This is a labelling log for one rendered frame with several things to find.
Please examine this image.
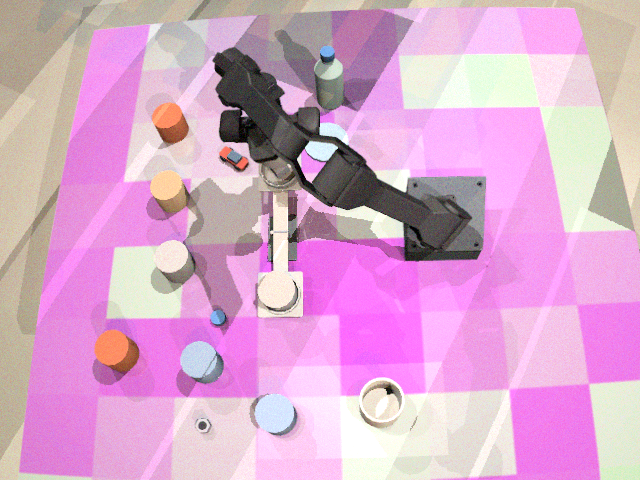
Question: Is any orange cylinder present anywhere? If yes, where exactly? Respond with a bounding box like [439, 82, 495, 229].
[94, 330, 139, 372]
[152, 102, 189, 143]

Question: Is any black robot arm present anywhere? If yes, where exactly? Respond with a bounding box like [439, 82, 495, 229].
[212, 47, 472, 253]

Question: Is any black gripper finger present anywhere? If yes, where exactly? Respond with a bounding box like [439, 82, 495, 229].
[234, 117, 250, 144]

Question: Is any white round dish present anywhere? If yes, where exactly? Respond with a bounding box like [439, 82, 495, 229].
[305, 122, 349, 161]

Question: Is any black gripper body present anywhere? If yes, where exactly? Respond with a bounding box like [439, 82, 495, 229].
[219, 107, 320, 142]

